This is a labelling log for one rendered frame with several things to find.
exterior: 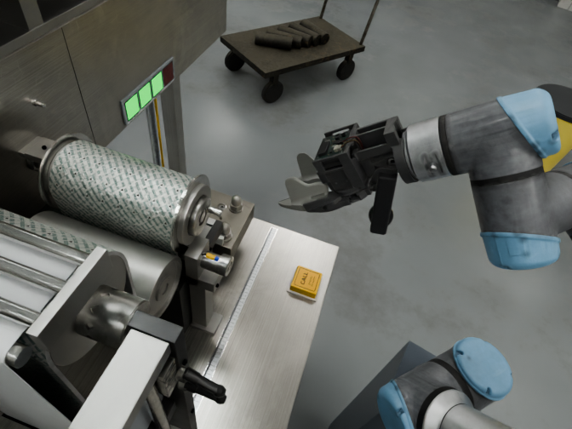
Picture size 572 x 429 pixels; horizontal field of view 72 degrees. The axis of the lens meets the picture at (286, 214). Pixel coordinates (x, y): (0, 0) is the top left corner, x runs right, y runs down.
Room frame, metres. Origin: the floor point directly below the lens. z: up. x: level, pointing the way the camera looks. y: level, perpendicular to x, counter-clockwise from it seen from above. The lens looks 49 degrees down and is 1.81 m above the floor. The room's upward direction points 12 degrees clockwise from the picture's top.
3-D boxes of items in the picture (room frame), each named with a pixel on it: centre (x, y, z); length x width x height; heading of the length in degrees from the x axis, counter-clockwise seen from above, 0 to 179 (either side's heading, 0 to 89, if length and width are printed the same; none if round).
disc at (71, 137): (0.48, 0.41, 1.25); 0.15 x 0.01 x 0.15; 171
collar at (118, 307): (0.19, 0.18, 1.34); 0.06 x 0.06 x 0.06; 81
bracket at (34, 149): (0.48, 0.46, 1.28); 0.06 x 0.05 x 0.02; 81
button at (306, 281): (0.56, -0.09, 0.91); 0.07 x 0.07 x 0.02; 81
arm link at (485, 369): (0.33, -0.42, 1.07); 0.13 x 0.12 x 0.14; 126
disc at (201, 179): (0.44, 0.17, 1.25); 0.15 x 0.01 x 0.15; 171
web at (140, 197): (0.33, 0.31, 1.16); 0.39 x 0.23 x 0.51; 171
